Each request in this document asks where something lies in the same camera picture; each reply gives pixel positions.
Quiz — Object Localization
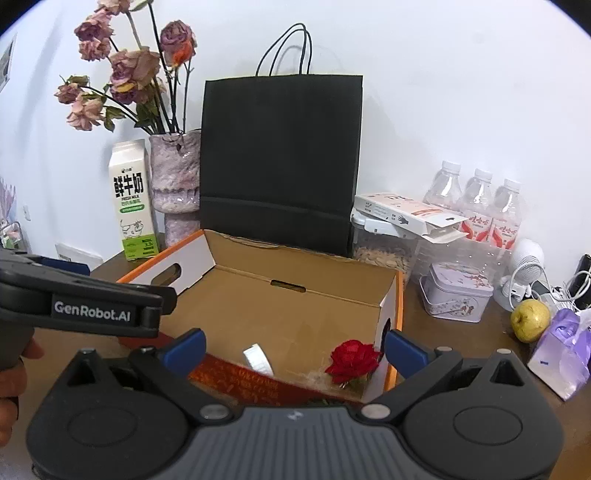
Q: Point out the white tape roll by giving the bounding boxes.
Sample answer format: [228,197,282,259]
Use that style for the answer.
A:
[243,344,274,376]

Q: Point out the dried rose bouquet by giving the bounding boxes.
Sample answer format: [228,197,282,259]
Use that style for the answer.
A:
[54,0,199,136]

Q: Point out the purple marbled vase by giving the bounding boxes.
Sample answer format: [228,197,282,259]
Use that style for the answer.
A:
[148,129,203,247]

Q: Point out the white flat carton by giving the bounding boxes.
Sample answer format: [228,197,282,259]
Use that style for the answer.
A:
[355,192,468,244]

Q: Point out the clear seed container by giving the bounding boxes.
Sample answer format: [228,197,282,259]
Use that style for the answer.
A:
[351,208,421,287]

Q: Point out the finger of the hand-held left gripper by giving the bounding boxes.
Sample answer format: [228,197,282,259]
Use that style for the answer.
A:
[0,251,89,277]
[28,272,177,340]

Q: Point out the black device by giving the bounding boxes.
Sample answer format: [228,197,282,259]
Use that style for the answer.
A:
[570,254,591,309]

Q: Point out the wall picture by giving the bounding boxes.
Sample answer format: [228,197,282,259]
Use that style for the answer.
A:
[0,34,18,90]

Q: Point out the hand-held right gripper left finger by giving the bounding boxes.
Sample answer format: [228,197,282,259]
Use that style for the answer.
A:
[64,329,235,426]

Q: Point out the black paper bag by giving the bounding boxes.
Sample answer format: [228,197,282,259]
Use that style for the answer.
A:
[198,24,364,259]

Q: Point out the cardboard box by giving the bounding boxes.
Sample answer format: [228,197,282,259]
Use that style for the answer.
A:
[115,229,404,402]

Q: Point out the yellow green apple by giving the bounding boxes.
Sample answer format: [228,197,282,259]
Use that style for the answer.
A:
[510,300,551,343]

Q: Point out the clear water bottle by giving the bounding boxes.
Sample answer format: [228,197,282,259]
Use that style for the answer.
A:
[423,161,464,222]
[490,179,523,250]
[462,169,494,241]

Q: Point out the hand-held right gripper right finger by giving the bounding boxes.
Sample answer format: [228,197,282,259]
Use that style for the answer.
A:
[361,329,530,422]

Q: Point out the purple tissue packet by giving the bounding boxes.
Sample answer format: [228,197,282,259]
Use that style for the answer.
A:
[527,308,591,401]

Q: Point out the white cables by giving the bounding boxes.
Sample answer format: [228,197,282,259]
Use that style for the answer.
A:
[531,270,591,315]

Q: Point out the floral tin box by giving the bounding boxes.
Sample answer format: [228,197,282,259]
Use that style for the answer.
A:
[419,262,495,323]

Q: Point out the small white fan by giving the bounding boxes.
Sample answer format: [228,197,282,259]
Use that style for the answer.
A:
[493,239,546,311]

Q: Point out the red gold printed cloth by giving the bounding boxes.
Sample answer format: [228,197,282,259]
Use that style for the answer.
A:
[189,354,365,408]

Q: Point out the person's left hand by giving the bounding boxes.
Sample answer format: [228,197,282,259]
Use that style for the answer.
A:
[0,340,44,444]

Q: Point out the red rose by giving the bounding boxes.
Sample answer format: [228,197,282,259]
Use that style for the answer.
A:
[324,340,384,386]

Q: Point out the white green milk carton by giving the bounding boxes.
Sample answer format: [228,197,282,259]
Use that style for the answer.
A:
[108,140,160,261]

